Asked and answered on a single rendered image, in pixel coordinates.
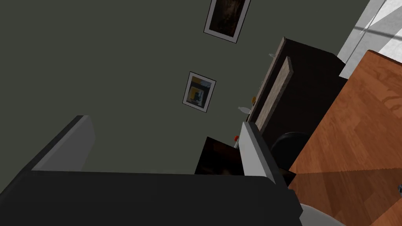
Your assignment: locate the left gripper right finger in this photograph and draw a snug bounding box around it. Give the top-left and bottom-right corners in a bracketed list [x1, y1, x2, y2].
[238, 121, 289, 189]

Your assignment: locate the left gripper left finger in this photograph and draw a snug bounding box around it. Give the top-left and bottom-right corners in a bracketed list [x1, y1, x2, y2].
[31, 115, 97, 172]

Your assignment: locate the dark cabinet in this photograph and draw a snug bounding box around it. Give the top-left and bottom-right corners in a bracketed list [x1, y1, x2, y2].
[194, 136, 245, 176]

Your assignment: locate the dark wooden desk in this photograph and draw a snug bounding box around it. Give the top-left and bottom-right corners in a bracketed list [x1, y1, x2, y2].
[237, 36, 348, 171]

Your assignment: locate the small framed yellow picture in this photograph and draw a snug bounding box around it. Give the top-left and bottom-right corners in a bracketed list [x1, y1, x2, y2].
[182, 71, 217, 113]

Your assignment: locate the dark framed picture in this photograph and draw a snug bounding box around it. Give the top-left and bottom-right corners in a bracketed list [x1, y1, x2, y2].
[203, 0, 252, 44]

